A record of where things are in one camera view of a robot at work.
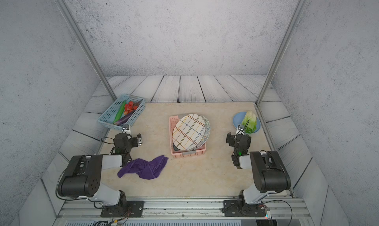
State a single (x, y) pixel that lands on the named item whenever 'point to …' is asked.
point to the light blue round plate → (238, 118)
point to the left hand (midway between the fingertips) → (134, 134)
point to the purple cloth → (144, 169)
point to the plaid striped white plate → (189, 131)
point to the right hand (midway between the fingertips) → (239, 132)
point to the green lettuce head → (252, 125)
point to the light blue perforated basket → (107, 119)
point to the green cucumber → (120, 112)
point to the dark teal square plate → (175, 148)
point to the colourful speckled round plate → (208, 130)
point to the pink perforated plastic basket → (200, 151)
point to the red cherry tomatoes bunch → (129, 107)
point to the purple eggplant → (125, 118)
